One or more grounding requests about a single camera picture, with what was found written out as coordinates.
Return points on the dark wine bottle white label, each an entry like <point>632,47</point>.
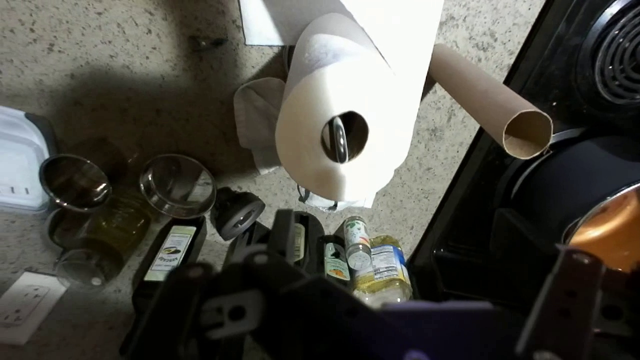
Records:
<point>171,252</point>

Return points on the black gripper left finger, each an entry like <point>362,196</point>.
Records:
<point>220,312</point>

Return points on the white wall outlet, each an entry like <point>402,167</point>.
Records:
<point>26,307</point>

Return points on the black stove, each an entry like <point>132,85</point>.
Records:
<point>532,80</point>

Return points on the glass oil cruet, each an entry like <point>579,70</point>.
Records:
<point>100,233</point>

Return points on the plastic oil bottle blue cap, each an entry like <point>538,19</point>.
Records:
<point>385,271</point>

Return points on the white crumpled cloth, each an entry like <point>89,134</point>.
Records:
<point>256,120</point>

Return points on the small spice jar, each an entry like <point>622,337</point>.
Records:
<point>356,240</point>

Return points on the white plastic tray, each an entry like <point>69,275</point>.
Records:
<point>17,162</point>

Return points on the white paper towel roll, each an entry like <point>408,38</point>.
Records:
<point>346,86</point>

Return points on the steel cup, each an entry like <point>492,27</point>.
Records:
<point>74,180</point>

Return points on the brown cardboard tube core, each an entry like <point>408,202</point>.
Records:
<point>487,93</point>

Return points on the small steel bowl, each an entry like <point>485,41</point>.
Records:
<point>177,183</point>

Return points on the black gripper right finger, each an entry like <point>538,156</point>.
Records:
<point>563,301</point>

